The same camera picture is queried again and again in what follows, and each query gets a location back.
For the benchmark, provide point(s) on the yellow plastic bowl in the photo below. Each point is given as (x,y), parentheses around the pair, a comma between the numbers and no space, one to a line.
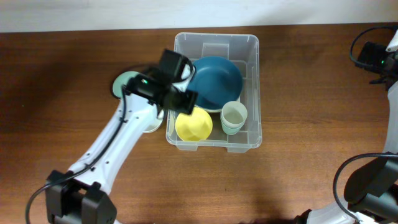
(194,127)

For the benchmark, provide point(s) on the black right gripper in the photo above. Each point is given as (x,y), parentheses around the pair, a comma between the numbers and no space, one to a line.
(377,50)

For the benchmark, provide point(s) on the green plastic bowl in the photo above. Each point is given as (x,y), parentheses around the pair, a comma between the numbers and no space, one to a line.
(120,81)

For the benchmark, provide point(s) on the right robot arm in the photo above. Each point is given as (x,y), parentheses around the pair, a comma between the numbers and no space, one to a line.
(313,119)

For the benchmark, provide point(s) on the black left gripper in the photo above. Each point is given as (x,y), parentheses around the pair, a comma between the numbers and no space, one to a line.
(190,98)

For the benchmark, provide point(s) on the green plastic cup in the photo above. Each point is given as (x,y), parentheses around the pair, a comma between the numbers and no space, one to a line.
(230,130)

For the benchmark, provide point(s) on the white plastic bowl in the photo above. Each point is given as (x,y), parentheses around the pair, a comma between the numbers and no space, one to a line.
(156,124)

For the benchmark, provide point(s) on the cream plastic cup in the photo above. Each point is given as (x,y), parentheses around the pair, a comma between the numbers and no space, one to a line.
(234,107)

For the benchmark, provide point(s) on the grey plastic cup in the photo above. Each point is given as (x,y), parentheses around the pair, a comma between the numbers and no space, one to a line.
(233,120)

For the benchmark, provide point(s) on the beige plastic plate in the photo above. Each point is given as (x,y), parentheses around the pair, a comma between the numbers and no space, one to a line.
(209,106)

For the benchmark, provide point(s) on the clear plastic storage bin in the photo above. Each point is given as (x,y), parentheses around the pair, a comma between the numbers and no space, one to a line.
(243,51)

